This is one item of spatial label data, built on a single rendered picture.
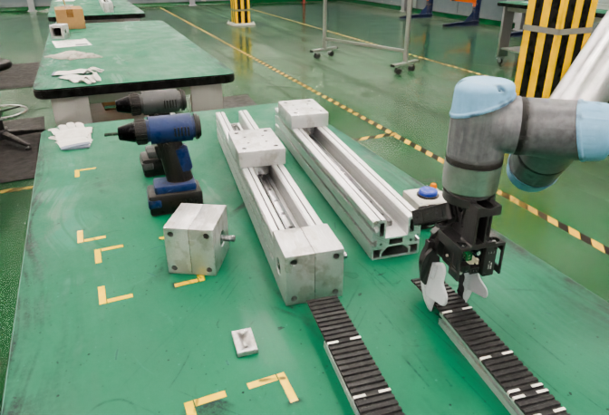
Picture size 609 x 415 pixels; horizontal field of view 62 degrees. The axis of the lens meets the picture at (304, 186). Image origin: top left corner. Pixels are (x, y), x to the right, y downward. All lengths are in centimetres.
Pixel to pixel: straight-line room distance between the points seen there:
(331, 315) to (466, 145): 32
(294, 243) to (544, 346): 41
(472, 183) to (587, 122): 15
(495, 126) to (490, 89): 5
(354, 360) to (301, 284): 18
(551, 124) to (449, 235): 20
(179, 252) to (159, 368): 24
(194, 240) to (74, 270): 24
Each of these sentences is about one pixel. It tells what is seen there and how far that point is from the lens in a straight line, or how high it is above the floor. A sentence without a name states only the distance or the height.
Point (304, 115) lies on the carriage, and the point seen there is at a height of 90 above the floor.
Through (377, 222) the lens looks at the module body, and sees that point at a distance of 95.
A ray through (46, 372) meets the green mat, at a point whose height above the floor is 78.
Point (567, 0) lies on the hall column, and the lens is 398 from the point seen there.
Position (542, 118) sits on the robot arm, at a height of 113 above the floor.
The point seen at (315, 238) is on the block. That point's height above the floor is 87.
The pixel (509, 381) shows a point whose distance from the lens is 75.
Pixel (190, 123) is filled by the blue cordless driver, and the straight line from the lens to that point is 112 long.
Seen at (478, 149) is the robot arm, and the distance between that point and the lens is 68.
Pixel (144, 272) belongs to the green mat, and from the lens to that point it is 99.
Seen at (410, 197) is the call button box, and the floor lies 84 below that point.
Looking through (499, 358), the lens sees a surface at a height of 81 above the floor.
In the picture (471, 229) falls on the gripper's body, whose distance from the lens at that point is 72.
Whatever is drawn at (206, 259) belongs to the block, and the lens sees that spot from 94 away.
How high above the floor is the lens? 131
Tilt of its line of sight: 24 degrees down
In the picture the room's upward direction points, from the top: straight up
